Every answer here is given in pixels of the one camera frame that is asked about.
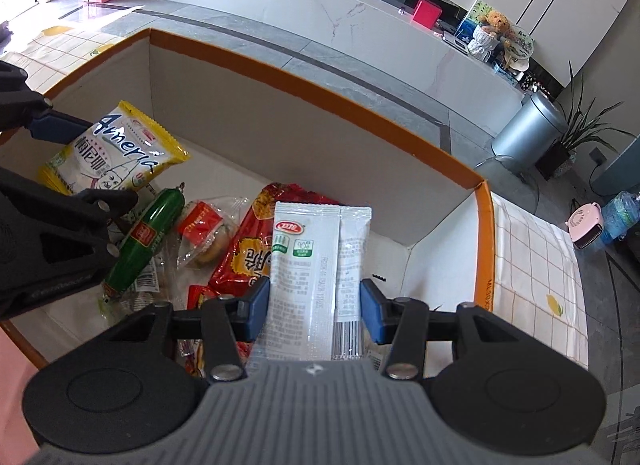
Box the clear glass table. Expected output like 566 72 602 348
472 155 541 216

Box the red box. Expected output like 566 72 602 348
411 0 443 28

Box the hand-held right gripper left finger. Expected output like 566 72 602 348
112 277 272 381

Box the white sachet packet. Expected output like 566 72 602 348
247 201 373 363

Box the clear pastry packet red label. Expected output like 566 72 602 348
172 195 251 271

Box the teddy bear in white wrap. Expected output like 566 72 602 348
470 10 513 62

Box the yellow and white snack packet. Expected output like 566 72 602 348
37 100 192 196

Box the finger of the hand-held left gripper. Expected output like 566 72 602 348
0 61 94 143
0 168 139 297

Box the red snack bag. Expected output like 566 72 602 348
207 182 342 358

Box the white round hand fan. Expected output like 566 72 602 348
500 25 535 71

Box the pink desk heater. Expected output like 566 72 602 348
567 202 608 250

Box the silver trash can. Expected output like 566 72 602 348
491 91 568 171

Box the green sausage stick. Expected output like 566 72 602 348
102 188 187 303

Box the potted plant in dark pot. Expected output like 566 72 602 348
535 60 636 181

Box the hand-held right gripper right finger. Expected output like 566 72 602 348
360 279 521 381

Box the white marble cabinet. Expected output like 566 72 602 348
75 0 561 111

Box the green picture card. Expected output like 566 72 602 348
457 0 488 41

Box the orange cardboard box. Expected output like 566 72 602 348
0 28 496 371

